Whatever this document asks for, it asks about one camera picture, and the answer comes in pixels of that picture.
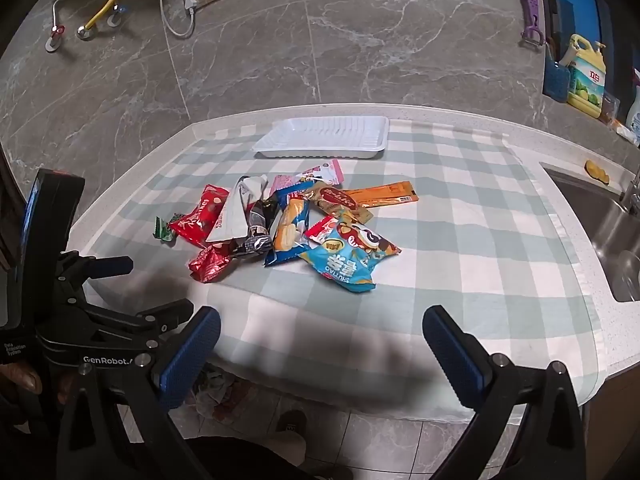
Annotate yellow hose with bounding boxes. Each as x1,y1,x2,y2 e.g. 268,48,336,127
76,0,123,41

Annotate red-handled valve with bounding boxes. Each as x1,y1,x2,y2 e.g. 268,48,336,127
44,24,68,54

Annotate pink blue-edged snack packet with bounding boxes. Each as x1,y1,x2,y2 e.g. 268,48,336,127
271,174,312,201

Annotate yellow sponge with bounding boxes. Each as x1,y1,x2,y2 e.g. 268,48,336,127
585,160,611,185

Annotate green white checkered cloth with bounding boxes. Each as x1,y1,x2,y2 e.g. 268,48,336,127
70,120,606,421

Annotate person's dark trousers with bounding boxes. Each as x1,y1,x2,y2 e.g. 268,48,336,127
182,435,341,480

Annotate person's left hand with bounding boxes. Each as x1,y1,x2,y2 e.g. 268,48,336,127
0,364,77,407

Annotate white plastic tray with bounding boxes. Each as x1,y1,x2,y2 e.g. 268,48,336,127
251,116,390,160

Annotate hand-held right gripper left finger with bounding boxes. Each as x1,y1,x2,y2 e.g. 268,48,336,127
56,305,222,480

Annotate small red white packet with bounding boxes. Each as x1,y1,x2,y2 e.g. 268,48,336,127
305,216,346,246

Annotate steel faucet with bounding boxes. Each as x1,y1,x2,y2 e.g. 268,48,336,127
619,167,640,211

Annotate crumpled plastic bag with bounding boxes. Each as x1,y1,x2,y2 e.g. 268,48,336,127
192,365,261,421

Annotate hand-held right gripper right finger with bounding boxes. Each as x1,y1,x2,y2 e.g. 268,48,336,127
422,305,586,480

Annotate black snack packet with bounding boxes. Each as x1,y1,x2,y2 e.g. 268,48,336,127
230,197,281,258

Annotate light blue large snack packet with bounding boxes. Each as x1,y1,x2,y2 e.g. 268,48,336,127
299,212,402,292

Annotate orange long snack packet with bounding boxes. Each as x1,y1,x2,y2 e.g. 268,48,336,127
345,181,418,209

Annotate steel sink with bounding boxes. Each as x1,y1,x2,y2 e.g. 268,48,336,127
542,162,640,303

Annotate red foil snack packet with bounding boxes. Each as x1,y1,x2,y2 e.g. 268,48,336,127
188,245,233,283

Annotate blue basket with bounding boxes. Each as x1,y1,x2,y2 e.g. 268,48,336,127
542,60,572,103

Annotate small clear plastic bag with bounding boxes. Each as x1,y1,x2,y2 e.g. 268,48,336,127
600,92,621,126

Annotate brown red-label snack packet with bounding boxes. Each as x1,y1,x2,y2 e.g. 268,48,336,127
307,182,375,226

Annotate blue biscuit snack packet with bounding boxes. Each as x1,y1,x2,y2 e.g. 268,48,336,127
263,195,313,267

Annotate brown base cabinet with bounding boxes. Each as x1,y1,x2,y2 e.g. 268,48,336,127
585,370,640,480

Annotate dark slipper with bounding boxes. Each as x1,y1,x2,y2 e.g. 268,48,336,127
276,410,308,466

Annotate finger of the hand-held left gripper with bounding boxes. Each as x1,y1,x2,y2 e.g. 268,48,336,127
59,254,135,284
82,300,197,355

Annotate yellow detergent bottle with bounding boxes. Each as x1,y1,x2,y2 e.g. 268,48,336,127
565,34,608,120

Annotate white snack packet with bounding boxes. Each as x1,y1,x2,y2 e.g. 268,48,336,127
205,175,268,243

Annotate white plug with cable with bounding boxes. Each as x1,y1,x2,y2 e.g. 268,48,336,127
147,0,197,38

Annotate green candy wrapper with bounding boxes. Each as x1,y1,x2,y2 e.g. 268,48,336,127
152,215,177,245

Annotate pink cartoon snack packet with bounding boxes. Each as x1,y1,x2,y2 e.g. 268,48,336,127
297,159,345,186

